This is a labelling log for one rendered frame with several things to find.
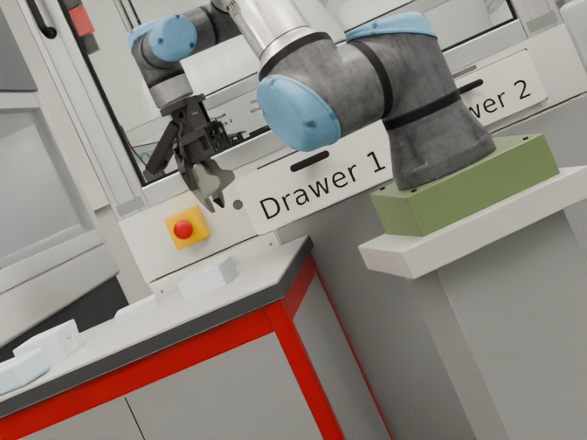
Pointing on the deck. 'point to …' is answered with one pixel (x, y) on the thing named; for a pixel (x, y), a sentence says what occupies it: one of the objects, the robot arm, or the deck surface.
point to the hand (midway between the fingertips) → (212, 204)
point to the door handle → (41, 21)
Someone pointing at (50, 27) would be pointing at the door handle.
